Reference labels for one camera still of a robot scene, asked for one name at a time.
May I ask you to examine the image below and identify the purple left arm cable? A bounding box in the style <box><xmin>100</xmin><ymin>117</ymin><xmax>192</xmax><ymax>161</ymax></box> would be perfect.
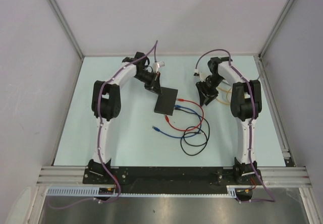
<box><xmin>47</xmin><ymin>40</ymin><xmax>159</xmax><ymax>209</ymax></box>

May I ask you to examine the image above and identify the blue ethernet cable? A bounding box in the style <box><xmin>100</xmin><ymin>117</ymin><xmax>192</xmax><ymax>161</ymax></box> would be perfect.
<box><xmin>151</xmin><ymin>104</ymin><xmax>204</xmax><ymax>140</ymax></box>

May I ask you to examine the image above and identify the black network switch box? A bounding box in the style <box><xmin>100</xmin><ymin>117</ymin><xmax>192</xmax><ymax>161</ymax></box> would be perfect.
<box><xmin>154</xmin><ymin>87</ymin><xmax>178</xmax><ymax>116</ymax></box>

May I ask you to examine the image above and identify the black ethernet cable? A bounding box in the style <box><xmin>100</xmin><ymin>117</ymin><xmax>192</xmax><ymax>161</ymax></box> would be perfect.
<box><xmin>174</xmin><ymin>107</ymin><xmax>211</xmax><ymax>156</ymax></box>

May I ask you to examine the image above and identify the red ethernet cable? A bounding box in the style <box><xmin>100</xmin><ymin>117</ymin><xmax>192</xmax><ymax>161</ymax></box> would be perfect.
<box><xmin>164</xmin><ymin>98</ymin><xmax>205</xmax><ymax>133</ymax></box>

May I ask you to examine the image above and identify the aluminium frame post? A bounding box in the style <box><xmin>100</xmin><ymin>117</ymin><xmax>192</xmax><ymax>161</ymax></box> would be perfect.
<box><xmin>46</xmin><ymin>0</ymin><xmax>84</xmax><ymax>61</ymax></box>
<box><xmin>258</xmin><ymin>0</ymin><xmax>296</xmax><ymax>59</ymax></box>

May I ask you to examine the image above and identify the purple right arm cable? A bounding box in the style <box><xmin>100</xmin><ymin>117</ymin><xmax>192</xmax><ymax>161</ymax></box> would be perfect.
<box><xmin>194</xmin><ymin>48</ymin><xmax>276</xmax><ymax>203</ymax></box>

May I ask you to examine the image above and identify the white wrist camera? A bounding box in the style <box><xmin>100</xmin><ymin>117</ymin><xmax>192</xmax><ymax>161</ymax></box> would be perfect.
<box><xmin>193</xmin><ymin>69</ymin><xmax>208</xmax><ymax>82</ymax></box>
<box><xmin>152</xmin><ymin>61</ymin><xmax>165</xmax><ymax>72</ymax></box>

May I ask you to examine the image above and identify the aluminium frame post left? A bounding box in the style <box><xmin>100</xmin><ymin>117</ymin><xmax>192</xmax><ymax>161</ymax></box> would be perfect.
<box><xmin>46</xmin><ymin>0</ymin><xmax>84</xmax><ymax>61</ymax></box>

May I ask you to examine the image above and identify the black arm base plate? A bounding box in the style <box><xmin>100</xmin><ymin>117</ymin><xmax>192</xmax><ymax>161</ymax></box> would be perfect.
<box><xmin>82</xmin><ymin>160</ymin><xmax>261</xmax><ymax>195</ymax></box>

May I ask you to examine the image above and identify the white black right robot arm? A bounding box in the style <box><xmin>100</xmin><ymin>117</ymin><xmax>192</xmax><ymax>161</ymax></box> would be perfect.
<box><xmin>194</xmin><ymin>57</ymin><xmax>262</xmax><ymax>184</ymax></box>

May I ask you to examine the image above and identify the aluminium frame rail front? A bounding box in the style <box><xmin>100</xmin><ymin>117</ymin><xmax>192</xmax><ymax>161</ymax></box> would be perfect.
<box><xmin>36</xmin><ymin>166</ymin><xmax>312</xmax><ymax>188</ymax></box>

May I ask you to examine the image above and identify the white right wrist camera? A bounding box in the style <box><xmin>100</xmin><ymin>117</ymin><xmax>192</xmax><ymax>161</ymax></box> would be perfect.
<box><xmin>193</xmin><ymin>69</ymin><xmax>208</xmax><ymax>82</ymax></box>

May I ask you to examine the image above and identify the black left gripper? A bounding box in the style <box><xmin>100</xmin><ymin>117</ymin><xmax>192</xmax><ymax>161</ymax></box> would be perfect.
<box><xmin>134</xmin><ymin>70</ymin><xmax>163</xmax><ymax>96</ymax></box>

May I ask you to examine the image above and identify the aluminium frame post right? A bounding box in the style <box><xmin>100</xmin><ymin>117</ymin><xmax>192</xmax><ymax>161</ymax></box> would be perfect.
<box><xmin>258</xmin><ymin>0</ymin><xmax>296</xmax><ymax>59</ymax></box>

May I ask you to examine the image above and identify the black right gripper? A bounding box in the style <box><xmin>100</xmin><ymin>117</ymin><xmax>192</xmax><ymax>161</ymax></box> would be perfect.
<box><xmin>195</xmin><ymin>74</ymin><xmax>224</xmax><ymax>106</ymax></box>

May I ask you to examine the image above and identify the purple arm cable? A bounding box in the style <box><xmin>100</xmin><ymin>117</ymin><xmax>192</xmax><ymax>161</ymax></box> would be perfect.
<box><xmin>47</xmin><ymin>40</ymin><xmax>159</xmax><ymax>209</ymax></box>
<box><xmin>194</xmin><ymin>48</ymin><xmax>276</xmax><ymax>203</ymax></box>

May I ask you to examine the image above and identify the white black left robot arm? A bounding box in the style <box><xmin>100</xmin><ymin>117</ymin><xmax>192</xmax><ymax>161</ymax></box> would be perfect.
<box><xmin>91</xmin><ymin>52</ymin><xmax>165</xmax><ymax>164</ymax></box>

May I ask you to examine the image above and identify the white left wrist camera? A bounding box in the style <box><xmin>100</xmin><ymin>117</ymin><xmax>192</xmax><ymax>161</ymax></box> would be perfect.
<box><xmin>152</xmin><ymin>61</ymin><xmax>165</xmax><ymax>72</ymax></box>

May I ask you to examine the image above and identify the grey slotted cable duct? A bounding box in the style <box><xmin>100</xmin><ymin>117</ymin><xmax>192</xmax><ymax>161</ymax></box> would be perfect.
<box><xmin>47</xmin><ymin>187</ymin><xmax>236</xmax><ymax>198</ymax></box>

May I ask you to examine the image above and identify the yellow ethernet cable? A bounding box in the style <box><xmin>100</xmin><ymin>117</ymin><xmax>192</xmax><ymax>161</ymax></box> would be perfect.
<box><xmin>217</xmin><ymin>82</ymin><xmax>234</xmax><ymax>101</ymax></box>
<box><xmin>217</xmin><ymin>92</ymin><xmax>233</xmax><ymax>106</ymax></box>

